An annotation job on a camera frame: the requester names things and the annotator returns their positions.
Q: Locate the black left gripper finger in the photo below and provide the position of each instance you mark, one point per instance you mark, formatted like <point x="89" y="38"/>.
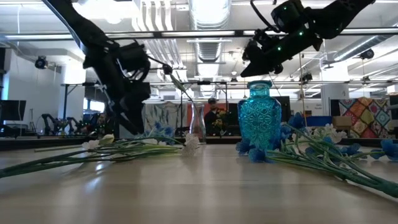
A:
<point x="135" y="116"/>
<point x="116" y="110"/>

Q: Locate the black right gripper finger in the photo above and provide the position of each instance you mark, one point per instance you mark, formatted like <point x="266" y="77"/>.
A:
<point x="261" y="49"/>
<point x="264" y="68"/>

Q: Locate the blue artificial flower spray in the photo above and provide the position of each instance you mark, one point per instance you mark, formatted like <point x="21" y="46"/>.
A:
<point x="161" y="129"/>
<point x="258" y="155"/>

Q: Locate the pale yellow artificial tulip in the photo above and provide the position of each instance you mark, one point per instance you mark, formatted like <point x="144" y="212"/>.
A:
<point x="108" y="139"/>

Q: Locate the white artificial flower spray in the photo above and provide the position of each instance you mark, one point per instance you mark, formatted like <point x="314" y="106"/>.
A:
<point x="191" y="144"/>
<point x="331" y="129"/>

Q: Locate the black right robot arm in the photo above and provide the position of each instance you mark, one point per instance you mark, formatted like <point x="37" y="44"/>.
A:
<point x="342" y="15"/>

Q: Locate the black background robot arm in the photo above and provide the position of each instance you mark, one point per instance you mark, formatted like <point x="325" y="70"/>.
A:
<point x="84" y="124"/>
<point x="51" y="121"/>

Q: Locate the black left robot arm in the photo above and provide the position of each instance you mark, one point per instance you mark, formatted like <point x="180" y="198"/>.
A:
<point x="81" y="28"/>

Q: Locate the blue cut glass vase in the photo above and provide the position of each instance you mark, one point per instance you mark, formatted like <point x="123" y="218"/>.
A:
<point x="259" y="118"/>

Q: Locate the clear glass vase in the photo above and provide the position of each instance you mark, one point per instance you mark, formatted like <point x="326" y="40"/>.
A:
<point x="198" y="124"/>

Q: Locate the dark artificial tulip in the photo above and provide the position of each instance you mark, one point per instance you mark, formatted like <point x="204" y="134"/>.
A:
<point x="168" y="69"/>

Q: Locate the black computer monitor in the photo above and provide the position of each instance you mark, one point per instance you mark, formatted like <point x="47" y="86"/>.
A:
<point x="12" y="110"/>
<point x="286" y="109"/>

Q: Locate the white LED light bar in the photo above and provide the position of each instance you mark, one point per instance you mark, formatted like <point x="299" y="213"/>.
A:
<point x="199" y="33"/>

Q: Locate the person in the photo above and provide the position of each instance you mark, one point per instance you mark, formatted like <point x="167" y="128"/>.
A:
<point x="212" y="116"/>

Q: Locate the yellow flower bouquet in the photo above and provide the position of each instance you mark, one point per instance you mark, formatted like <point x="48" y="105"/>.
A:
<point x="219" y="124"/>

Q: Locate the blue plastic bin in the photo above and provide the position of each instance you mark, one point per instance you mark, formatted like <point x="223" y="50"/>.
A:
<point x="318" y="120"/>

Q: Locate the brown cardboard box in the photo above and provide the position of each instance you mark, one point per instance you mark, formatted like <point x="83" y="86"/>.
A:
<point x="342" y="122"/>

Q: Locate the colourful patchwork quilt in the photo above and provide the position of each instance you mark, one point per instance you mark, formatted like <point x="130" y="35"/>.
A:
<point x="367" y="116"/>

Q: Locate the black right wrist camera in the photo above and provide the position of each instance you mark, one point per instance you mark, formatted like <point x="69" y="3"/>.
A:
<point x="283" y="15"/>

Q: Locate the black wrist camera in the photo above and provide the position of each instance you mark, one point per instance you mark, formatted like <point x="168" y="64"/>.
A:
<point x="283" y="15"/>
<point x="133" y="57"/>

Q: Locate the black overhead frame bar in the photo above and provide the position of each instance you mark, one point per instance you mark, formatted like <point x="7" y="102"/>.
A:
<point x="239" y="32"/>

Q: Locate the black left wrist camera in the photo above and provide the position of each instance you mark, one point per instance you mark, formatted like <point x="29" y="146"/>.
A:
<point x="133" y="57"/>

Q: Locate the small black hanging camera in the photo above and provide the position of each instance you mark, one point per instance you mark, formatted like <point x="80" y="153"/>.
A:
<point x="306" y="77"/>

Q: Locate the silver ventilation duct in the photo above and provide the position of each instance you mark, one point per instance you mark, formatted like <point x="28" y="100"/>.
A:
<point x="210" y="18"/>
<point x="357" y="49"/>

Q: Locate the black background frame bar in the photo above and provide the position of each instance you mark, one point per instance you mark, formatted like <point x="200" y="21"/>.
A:
<point x="203" y="82"/>

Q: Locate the black metal table frame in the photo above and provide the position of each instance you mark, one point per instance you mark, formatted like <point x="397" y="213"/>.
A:
<point x="31" y="143"/>

